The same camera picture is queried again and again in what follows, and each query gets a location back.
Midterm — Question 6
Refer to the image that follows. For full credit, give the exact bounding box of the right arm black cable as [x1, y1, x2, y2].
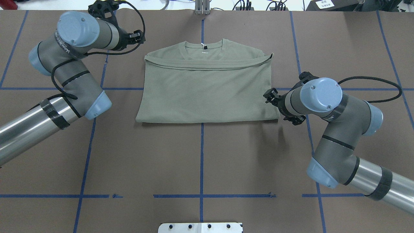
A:
[336, 76, 403, 104]

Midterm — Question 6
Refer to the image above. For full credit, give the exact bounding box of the olive green long-sleeve shirt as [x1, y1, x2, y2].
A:
[136, 39, 280, 124]

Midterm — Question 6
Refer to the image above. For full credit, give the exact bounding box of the aluminium frame post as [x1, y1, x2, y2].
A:
[194, 0, 211, 15]

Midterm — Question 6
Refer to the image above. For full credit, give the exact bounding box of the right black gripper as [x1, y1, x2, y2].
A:
[263, 88, 295, 118]

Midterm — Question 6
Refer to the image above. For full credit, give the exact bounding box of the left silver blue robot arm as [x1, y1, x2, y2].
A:
[1, 10, 146, 165]

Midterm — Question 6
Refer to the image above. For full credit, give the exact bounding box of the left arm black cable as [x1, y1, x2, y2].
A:
[51, 1, 146, 100]

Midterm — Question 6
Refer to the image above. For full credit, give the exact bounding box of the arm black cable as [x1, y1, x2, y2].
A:
[51, 1, 146, 100]
[336, 76, 403, 104]

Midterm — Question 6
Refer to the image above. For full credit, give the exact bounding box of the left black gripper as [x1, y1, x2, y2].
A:
[117, 29, 146, 50]

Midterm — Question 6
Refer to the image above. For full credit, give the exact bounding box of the white camera pole with base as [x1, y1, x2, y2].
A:
[158, 222, 244, 233]

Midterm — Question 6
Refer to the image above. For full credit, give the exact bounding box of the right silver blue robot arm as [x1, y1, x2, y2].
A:
[263, 72, 413, 215]

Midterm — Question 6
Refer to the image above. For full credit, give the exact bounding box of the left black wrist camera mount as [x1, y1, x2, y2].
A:
[87, 0, 119, 19]

